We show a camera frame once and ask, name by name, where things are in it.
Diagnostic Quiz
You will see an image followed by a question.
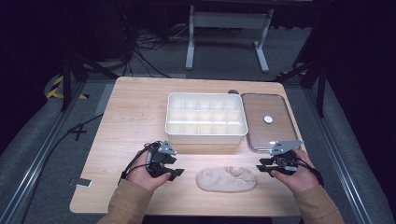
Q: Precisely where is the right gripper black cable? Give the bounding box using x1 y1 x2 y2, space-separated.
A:
295 157 325 189

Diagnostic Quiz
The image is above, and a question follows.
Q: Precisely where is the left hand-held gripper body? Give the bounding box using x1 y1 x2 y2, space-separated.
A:
145 139 177 179

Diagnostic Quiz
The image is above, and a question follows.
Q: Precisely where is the grey metal table frame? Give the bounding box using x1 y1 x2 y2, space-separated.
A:
185 4 275 74

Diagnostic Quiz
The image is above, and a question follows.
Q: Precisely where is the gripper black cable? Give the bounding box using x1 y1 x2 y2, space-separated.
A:
295 157 325 189
118 141 163 186

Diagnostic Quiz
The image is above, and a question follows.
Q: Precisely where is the aluminium floor rail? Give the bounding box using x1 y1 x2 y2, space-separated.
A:
303 87 375 224
0 81 87 224

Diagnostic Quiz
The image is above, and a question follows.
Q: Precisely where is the clear plastic lid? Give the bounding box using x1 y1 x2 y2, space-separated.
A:
241 92 302 153

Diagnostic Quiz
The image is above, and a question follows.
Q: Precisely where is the person's right hand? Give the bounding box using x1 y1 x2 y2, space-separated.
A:
270 148 322 196

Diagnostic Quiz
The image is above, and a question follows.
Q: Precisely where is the black tripod stand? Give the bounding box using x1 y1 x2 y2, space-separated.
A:
60 50 120 113
274 59 328 119

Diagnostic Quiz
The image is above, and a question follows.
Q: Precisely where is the person's left hand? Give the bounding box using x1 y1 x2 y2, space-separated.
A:
125 150 173 192

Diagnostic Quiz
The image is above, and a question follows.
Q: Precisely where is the white divided storage box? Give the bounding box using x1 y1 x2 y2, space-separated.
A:
164 91 249 146

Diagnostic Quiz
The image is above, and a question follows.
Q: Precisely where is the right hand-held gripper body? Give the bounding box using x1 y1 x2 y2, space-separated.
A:
269 139 304 175

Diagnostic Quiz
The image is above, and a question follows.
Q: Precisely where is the black floor cable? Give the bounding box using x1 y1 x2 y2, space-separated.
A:
18 113 105 224

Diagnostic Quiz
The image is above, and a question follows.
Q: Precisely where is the tangle of black cables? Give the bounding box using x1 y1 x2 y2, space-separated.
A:
124 18 188 78

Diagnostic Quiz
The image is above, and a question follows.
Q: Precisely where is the beige sock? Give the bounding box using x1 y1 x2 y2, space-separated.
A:
195 165 258 193

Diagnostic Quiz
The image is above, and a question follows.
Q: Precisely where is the yellow black hazard tape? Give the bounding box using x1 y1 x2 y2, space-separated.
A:
46 75 90 101

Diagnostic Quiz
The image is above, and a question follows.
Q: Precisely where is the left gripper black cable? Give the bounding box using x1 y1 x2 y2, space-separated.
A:
118 141 163 186

